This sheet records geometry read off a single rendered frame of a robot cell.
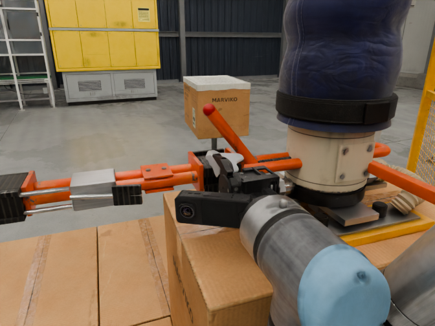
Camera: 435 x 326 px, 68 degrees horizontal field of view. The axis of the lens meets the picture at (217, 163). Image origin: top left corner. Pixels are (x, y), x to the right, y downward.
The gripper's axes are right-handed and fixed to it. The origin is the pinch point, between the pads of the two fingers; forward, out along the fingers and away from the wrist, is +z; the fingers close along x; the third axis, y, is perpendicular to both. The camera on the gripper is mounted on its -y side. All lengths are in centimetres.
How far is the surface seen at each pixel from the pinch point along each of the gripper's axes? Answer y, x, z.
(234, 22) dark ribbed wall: 452, 83, 1081
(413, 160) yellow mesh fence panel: 183, -55, 100
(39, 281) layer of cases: -44, -53, 50
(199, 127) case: 48, -37, 170
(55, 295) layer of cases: -38, -53, 40
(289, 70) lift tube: 15.8, 17.9, -0.1
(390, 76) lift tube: 29.2, 17.3, -10.2
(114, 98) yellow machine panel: 11, -101, 724
